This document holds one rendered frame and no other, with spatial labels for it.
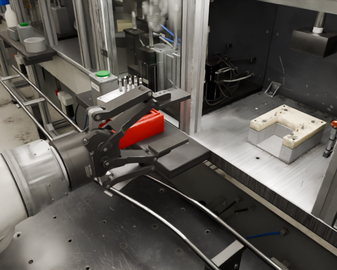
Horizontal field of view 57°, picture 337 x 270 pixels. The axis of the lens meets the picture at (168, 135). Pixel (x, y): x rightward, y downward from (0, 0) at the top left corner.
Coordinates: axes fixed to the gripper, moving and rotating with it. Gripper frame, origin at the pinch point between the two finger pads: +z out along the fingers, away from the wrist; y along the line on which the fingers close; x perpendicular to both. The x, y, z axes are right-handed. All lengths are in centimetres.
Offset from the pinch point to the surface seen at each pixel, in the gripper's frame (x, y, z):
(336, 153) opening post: -19.3, -5.8, 21.5
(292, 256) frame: -13, -56, 38
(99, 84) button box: 43.8, -10.7, 8.0
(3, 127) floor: 228, -112, 1
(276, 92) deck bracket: 19, -20, 62
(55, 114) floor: 222, -112, 44
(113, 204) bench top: 30, -44, 1
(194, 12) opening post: 18.8, 11.8, 21.5
